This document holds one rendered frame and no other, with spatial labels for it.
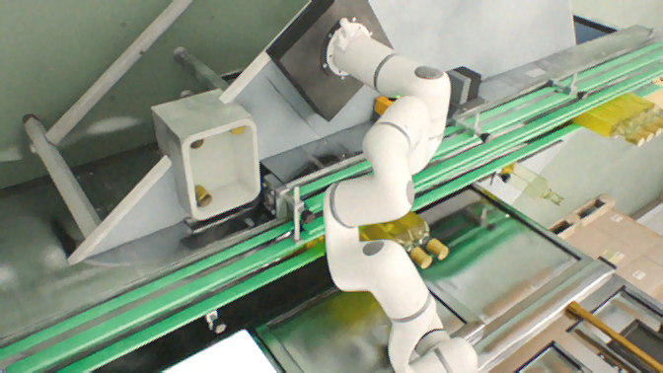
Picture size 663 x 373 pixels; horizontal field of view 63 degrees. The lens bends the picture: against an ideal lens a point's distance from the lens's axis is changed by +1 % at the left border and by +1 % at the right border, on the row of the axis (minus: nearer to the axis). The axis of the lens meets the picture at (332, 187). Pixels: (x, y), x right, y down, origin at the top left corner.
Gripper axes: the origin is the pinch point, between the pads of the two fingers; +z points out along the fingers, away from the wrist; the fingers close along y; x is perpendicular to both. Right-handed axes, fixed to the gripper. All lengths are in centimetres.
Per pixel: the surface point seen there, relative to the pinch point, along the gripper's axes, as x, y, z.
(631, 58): -127, 15, 62
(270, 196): 21.8, 11.6, 28.1
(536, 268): -49, -15, 6
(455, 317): -16.0, -12.2, -3.4
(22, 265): 84, -16, 54
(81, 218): 65, 4, 44
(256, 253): 28.4, 3.8, 18.2
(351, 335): 10.4, -12.7, 0.4
